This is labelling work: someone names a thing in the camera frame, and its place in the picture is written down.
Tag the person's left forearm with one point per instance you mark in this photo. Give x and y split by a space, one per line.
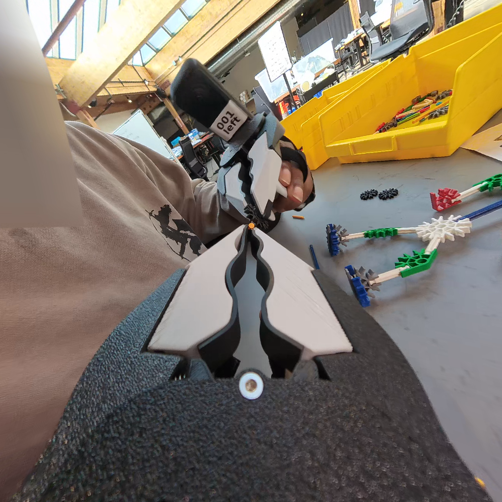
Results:
211 208

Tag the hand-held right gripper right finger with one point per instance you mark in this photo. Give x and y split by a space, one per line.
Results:
306 310

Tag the large whiteboard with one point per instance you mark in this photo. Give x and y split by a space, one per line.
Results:
137 131

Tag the small black gear connector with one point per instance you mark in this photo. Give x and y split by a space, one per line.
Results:
368 194
388 193
257 217

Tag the folded white instruction sheet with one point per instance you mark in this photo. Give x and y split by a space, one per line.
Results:
486 143

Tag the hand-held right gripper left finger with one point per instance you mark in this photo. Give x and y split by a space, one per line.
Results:
192 310

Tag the yellow plastic bin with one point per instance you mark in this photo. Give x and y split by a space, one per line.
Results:
372 147
479 481
310 129

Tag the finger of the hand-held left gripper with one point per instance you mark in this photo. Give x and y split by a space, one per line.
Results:
266 172
235 188

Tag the long blue toy rod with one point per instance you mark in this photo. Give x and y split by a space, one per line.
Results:
314 257

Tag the multicolour toy construction model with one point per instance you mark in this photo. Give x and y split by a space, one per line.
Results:
443 229

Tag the grey desk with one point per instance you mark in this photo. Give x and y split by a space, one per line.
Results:
431 353

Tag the whiteboard on stand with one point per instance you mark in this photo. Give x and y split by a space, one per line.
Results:
274 51

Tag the pile of toy construction pieces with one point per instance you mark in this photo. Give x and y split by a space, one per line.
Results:
415 108

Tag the background office chair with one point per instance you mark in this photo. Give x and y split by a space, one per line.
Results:
192 157
408 27

